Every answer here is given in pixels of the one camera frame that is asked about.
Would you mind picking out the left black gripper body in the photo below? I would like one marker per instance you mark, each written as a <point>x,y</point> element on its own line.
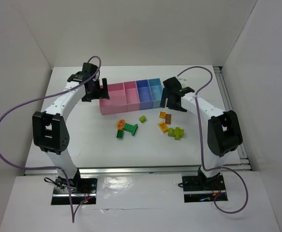
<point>98,93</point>

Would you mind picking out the yellow lego brick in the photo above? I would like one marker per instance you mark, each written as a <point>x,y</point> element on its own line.
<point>163,127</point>
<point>162,115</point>

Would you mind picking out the lime green lego cluster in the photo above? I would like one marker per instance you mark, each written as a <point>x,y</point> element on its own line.
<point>177,133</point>

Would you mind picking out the aluminium front rail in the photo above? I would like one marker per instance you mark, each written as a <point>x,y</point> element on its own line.
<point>137,170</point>

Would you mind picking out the light blue bin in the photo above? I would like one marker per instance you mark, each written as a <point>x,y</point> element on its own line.
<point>156,91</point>

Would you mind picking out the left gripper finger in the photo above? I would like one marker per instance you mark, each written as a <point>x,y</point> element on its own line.
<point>105,94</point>
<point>89,96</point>

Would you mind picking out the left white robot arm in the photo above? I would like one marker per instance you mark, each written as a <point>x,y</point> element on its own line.
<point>50,132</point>

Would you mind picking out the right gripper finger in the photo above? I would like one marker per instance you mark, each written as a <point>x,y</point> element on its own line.
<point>175,104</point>
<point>164,97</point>

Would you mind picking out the green lego stem piece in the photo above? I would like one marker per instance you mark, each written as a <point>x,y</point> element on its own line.
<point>130,128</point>

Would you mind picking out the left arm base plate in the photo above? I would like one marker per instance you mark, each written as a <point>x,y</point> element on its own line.
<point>85,191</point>

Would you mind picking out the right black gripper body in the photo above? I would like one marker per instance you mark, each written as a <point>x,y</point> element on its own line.
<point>169,101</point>

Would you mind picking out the orange flower lego piece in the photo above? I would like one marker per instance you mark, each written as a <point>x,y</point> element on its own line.
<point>120,124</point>

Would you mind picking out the dark green lego brick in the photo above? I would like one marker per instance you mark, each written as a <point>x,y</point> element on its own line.
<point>120,134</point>

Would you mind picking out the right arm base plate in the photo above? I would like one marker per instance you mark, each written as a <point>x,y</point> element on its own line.
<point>194,192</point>

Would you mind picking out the small lime lego brick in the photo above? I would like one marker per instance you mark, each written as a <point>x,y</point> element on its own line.
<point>142,119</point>

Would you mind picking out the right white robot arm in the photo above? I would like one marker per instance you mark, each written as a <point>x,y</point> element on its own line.
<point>220,130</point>

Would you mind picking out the brown orange lego brick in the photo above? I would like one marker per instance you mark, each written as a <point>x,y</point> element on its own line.
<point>168,119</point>

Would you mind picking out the large pink bin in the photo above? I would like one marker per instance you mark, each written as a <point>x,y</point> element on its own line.
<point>116,103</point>

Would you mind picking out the dark blue bin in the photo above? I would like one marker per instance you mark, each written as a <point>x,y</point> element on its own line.
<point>145,96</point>

